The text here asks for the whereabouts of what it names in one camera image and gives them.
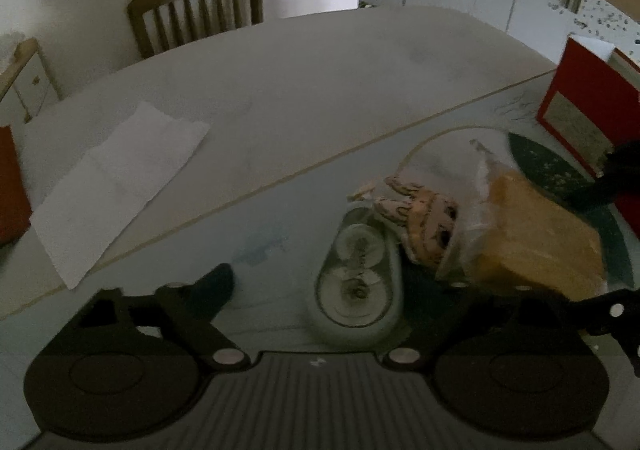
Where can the white oval correction tape dispenser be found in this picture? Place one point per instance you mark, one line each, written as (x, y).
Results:
(355, 299)

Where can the dark red bag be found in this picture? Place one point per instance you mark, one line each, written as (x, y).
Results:
(15, 207)

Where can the red white cardboard box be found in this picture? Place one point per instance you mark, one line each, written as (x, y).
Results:
(592, 109)

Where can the tan patterned plush toy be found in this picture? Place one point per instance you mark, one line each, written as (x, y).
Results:
(423, 220)

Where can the small wooden side cabinet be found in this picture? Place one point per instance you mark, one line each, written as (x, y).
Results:
(26, 86)

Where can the bagged brown bread loaf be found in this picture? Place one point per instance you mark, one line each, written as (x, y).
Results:
(509, 235)

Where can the white paper sheet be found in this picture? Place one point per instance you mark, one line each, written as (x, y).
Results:
(93, 203)

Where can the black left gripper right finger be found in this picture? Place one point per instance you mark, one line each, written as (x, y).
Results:
(506, 363)

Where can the dark green patterned mat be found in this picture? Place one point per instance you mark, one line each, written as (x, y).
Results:
(575, 189)

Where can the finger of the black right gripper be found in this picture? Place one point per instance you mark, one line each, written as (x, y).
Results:
(615, 313)

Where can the dark wooden chair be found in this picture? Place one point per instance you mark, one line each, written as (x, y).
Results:
(162, 25)

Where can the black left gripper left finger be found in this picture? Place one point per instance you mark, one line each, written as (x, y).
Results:
(127, 367)

